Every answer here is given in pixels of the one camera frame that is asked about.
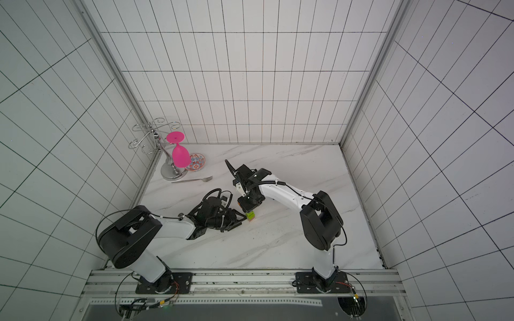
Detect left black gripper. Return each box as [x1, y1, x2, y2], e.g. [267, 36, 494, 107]
[207, 208, 247, 233]

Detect long green lego brick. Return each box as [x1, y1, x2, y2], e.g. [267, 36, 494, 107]
[246, 211, 255, 221]

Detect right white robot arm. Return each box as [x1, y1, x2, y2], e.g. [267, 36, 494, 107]
[225, 160, 343, 256]

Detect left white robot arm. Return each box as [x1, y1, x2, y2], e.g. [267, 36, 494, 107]
[95, 196, 247, 294]

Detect silver fork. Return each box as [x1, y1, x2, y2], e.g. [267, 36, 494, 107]
[171, 176, 214, 183]

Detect patterned small bowl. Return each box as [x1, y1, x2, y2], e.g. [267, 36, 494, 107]
[186, 153, 206, 172]

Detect pink plastic wine glass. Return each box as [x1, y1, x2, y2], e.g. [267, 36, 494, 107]
[166, 131, 191, 168]

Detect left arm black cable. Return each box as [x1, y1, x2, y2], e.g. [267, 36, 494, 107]
[94, 187, 234, 258]

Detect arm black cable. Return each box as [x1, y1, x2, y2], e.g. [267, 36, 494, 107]
[224, 159, 349, 262]
[94, 187, 234, 258]

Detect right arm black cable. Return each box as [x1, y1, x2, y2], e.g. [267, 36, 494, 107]
[224, 159, 349, 262]

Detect silver wire glass rack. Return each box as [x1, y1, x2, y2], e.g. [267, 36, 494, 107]
[128, 117, 188, 182]

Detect aluminium mounting rail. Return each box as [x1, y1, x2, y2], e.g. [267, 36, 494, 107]
[80, 269, 406, 306]

